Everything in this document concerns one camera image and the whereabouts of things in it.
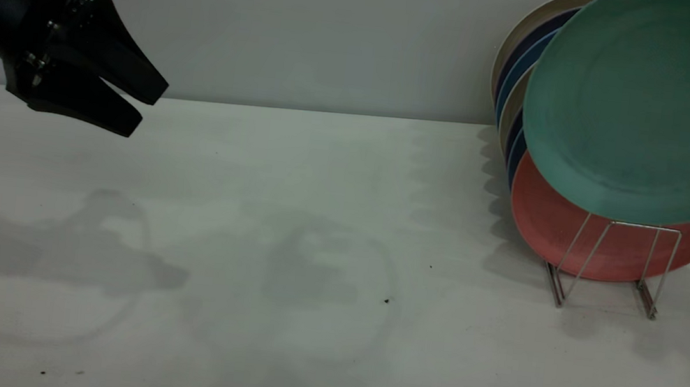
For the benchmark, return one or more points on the pink plate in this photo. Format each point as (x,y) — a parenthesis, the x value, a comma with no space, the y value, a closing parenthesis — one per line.
(547,221)

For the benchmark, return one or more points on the green plate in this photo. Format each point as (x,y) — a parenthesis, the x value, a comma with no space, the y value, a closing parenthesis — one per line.
(636,109)

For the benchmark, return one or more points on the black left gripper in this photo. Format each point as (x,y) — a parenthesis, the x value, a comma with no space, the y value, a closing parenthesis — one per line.
(24,12)

